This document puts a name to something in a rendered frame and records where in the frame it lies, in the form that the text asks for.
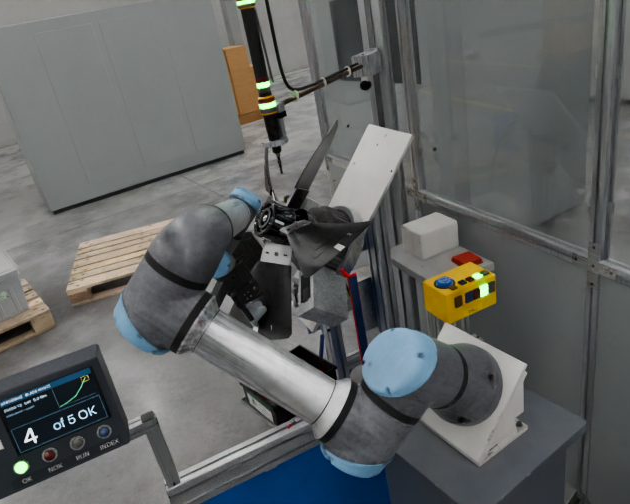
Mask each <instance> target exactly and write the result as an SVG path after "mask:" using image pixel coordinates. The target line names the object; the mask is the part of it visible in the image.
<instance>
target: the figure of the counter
mask: <svg viewBox="0 0 630 504"><path fill-rule="evenodd" d="M10 432H11V434H12V436H13V439H14V441H15V443H16V445H17V448H18V450H19V452H20V454H22V453H24V452H26V451H29V450H31V449H34V448H36V447H38V446H41V445H43V444H45V443H48V442H49V441H48V439H47V436H46V434H45V432H44V429H43V427H42V425H41V422H40V420H39V418H38V419H36V420H34V421H31V422H29V423H26V424H24V425H21V426H19V427H16V428H14V429H11V430H10Z"/></svg>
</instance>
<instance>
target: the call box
mask: <svg viewBox="0 0 630 504"><path fill-rule="evenodd" d="M483 270H486V269H484V268H482V267H480V266H478V265H476V264H474V263H472V262H468V263H466V264H463V265H461V266H459V267H456V268H454V269H451V270H449V271H447V272H444V273H442V274H439V275H437V276H435V277H432V278H430V279H427V280H425V281H423V289H424V299H425V308H426V310H427V311H429V312H430V313H432V314H433V315H435V316H436V317H437V318H439V319H440V320H442V321H443V322H446V323H448V324H452V323H454V322H456V321H458V320H460V319H463V318H465V317H467V316H469V315H471V314H474V313H476V312H478V311H480V310H482V309H484V308H487V307H489V306H491V305H493V304H495V303H496V279H495V274H493V273H491V272H490V271H488V270H487V271H488V272H490V274H488V275H486V276H483V275H482V277H481V278H479V279H476V278H475V280H474V281H472V282H468V281H467V284H465V285H460V284H458V283H457V282H458V281H460V280H462V279H463V280H465V278H467V277H469V276H471V277H472V275H474V274H476V273H479V274H480V272H481V271H483ZM444 276H446V277H449V278H451V279H452V285H453V284H454V285H456V286H457V287H458V289H456V290H453V291H452V290H450V289H448V287H439V286H437V282H436V281H437V279H438V278H440V277H444ZM465 281H466V280H465ZM491 281H495V291H494V292H492V293H490V294H487V295H485V296H483V297H481V298H478V299H476V300H473V301H472V302H469V303H467V304H466V303H465V293H466V292H469V291H471V290H473V289H475V288H478V287H480V286H482V285H485V284H487V283H489V282H491ZM459 295H462V299H463V306H461V307H458V308H455V303H454V298H455V297H457V296H459Z"/></svg>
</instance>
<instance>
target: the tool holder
mask: <svg viewBox="0 0 630 504"><path fill-rule="evenodd" d="M276 107H277V112H276V116H277V120H278V125H279V133H280V139H279V140H276V141H269V139H268V138H267V139H265V140H263V141H262V144H263V147H266V148H270V147H277V146H281V145H284V144H286V143H287V142H288V137H287V136H285V135H286V130H285V125H284V120H283V117H285V116H287V114H286V111H284V110H285V106H284V102H278V104H276Z"/></svg>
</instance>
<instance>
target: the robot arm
mask: <svg viewBox="0 0 630 504"><path fill-rule="evenodd" d="M261 205H262V200H261V199H260V198H259V197H258V196H257V195H256V194H254V193H253V192H251V191H249V190H247V189H246V188H243V187H241V186H237V187H236V188H235V189H234V190H233V192H232V193H231V194H230V195H229V198H228V200H226V201H224V202H221V203H219V204H216V205H211V204H202V205H198V206H195V207H193V208H190V209H188V210H187V211H185V212H183V213H182V214H180V215H179V216H177V217H176V218H175V219H174V220H172V221H171V222H170V223H168V224H167V225H166V226H165V227H164V228H163V229H162V230H161V231H160V232H159V233H158V234H157V235H156V237H155V238H154V239H153V240H152V242H151V244H150V245H149V247H148V250H147V251H146V253H145V255H144V256H143V258H142V260H141V262H140V263H139V265H138V267H137V269H136V270H135V272H134V274H133V276H132V277H131V279H130V281H129V282H128V284H127V286H126V287H125V288H124V289H123V290H122V292H121V295H120V299H119V301H118V303H117V305H116V307H115V309H114V314H113V316H114V321H115V323H116V327H117V328H118V330H119V332H120V333H121V334H122V335H123V336H124V338H125V339H126V340H128V341H129V342H130V343H131V344H132V345H134V346H135V347H137V348H138V349H140V350H142V351H144V352H147V353H149V352H151V353H152V354H153V355H163V354H165V353H167V352H169V351H172V352H173V353H175V354H177V355H180V354H184V353H188V352H190V353H193V354H195V355H197V356H198V357H200V358H202V359H203V360H205V361H207V362H208V363H210V364H212V365H213V366H215V367H216V368H218V369H220V370H221V371H223V372H225V373H226V374H228V375H230V376H231V377H233V378H235V379H236V380H238V381H240V382H241V383H243V384H245V385H246V386H248V387H250V388H251V389H253V390H254V391H256V392H258V393H259V394H261V395H263V396H264V397H266V398H268V399H269V400H271V401H273V402H274V403H276V404H278V405H279V406H281V407H283V408H284V409H286V410H287V411H289V412H291V413H292V414H294V415H296V416H297V417H299V418H301V419H302V420H304V421H306V422H307V423H309V424H310V425H311V426H312V430H313V434H314V437H315V438H316V439H317V440H319V441H320V449H321V452H322V453H323V455H324V456H325V458H326V459H327V460H331V464H332V465H334V466H335V467H336V468H338V469H339V470H341V471H343V472H345V473H347V474H349V475H352V476H355V477H360V478H370V477H374V476H376V475H378V474H379V473H380V472H381V471H382V470H383V469H384V467H385V466H386V465H387V464H388V463H390V462H391V461H392V459H393V458H394V456H395V453H396V452H397V450H398V449H399V448H400V446H401V445H402V443H403V442H404V441H405V439H406V438H407V436H408V435H409V434H410V432H411V431H412V430H413V428H414V427H415V425H416V424H417V422H418V421H419V420H420V418H421V417H422V416H423V414H424V413H425V411H426V410H427V409H428V407H429V408H431V409H432V410H433V411H434V412H435V413H436V414H437V415H438V416H439V417H440V418H441V419H443V420H444V421H446V422H448V423H451V424H454V425H458V426H464V427H469V426H474V425H477V424H480V423H482V422H484V421H485V420H486V419H488V418H489V417H490V416H491V415H492V414H493V412H494V411H495V410H496V408H497V406H498V404H499V402H500V399H501V396H502V391H503V378H502V373H501V370H500V367H499V365H498V363H497V361H496V360H495V358H494V357H493V356H492V355H491V354H490V353H489V352H488V351H486V350H485V349H483V348H481V347H478V346H476V345H473V344H469V343H456V344H446V343H444V342H441V341H439V340H437V339H434V338H432V337H429V336H428V335H426V334H425V333H423V332H420V331H417V330H410V329H407V328H393V329H388V330H386V331H384V332H382V333H381V334H379V335H378V336H377V337H376V338H374V339H373V341H372V342H371V343H370V344H369V346H368V347H367V349H366V351H365V354H364V357H363V361H364V365H362V375H363V379H362V380H361V382H360V383H359V384H358V383H356V382H354V381H353V380H351V379H349V378H344V379H341V380H334V379H333V378H331V377H329V376H328V375H326V374H324V373H323V372H321V371H320V370H318V369H316V368H315V367H313V366H311V365H310V364H308V363H306V362H305V361H303V360H302V359H300V358H298V357H297V356H295V355H293V354H292V353H290V352H288V351H287V350H285V349H284V348H282V347H280V346H279V345H277V344H275V343H274V342H272V341H271V340H269V339H267V338H266V337H264V336H262V335H261V334H259V333H257V332H256V331H254V330H253V329H251V328H249V327H248V326H246V325H244V324H243V323H241V322H240V321H238V320H236V319H235V318H233V317H231V316H230V315H228V314H226V313H225V312H223V311H222V310H220V309H219V308H220V306H221V304H222V302H223V300H224V298H225V296H226V294H227V295H228V296H230V297H231V299H232V300H233V302H234V303H235V304H236V306H237V307H238V309H239V308H240V309H241V310H242V312H243V313H244V315H245V316H246V317H247V319H248V320H249V321H250V323H251V324H252V326H255V327H257V328H258V327H260V326H259V324H258V323H257V322H258V320H259V319H260V318H261V317H262V316H263V315H264V314H265V312H266V311H267V309H266V307H265V306H262V302H261V301H255V302H252V301H254V300H255V299H256V298H259V297H261V296H262V295H263V294H265V293H264V292H263V290H262V289H261V287H260V286H259V284H258V283H257V281H256V280H255V279H254V278H253V276H252V275H251V273H250V272H249V270H248V269H247V267H246V266H245V264H244V263H243V261H242V260H241V259H240V258H239V257H238V258H236V259H234V257H233V256H232V253H233V252H234V250H235V249H236V247H237V245H238V244H239V242H240V240H241V238H242V237H243V235H244V233H245V232H246V230H247V229H248V227H249V225H250V224H251V222H252V221H253V219H254V217H255V216H256V214H258V210H259V209H260V207H261ZM212 278H214V279H215V280H216V281H217V282H216V284H215V286H214V288H213V290H212V292H211V293H209V292H208V291H206V289H207V287H208V285H209V283H210V282H211V280H212ZM257 285H258V286H257ZM259 288H260V290H261V292H259V291H260V290H259ZM258 292H259V293H258ZM245 304H246V306H245Z"/></svg>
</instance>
